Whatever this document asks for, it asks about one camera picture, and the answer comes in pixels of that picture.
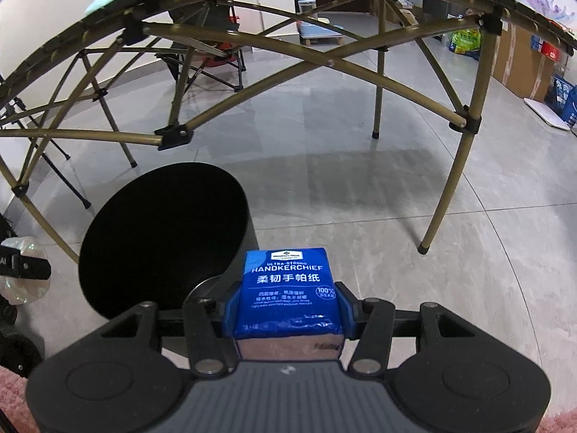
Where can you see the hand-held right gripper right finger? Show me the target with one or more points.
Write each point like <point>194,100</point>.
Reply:
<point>347,311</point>

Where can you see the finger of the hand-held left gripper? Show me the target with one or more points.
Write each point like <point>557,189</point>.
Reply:
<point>31,267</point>

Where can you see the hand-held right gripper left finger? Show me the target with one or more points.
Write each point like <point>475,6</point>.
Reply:
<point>227,311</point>

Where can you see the iridescent plastic wrapper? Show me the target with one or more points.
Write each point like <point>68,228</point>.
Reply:
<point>20,291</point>

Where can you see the blue tissue packet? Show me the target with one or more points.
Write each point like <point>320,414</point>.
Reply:
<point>288,293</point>

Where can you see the black trash bin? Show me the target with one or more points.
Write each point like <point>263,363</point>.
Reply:
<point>157,234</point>

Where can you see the black tripod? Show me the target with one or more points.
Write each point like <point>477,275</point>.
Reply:
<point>85,202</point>

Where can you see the black chair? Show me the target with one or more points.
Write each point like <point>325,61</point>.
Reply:
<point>198,61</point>

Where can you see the white bathroom scale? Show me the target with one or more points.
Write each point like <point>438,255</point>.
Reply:
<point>547,115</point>

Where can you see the green bag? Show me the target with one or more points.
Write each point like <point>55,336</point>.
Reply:
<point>466,43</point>

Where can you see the blue pet food bag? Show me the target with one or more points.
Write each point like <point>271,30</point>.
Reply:
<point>559,92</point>
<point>570,115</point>

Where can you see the clear plastic container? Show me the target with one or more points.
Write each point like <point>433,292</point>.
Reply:
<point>306,11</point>

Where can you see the large cardboard box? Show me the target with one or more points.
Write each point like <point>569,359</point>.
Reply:
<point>523,58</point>

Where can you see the dark brown door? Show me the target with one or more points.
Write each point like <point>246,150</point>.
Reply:
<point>333,0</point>

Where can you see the purple paper decoration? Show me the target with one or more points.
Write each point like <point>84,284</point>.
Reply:
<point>545,2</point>

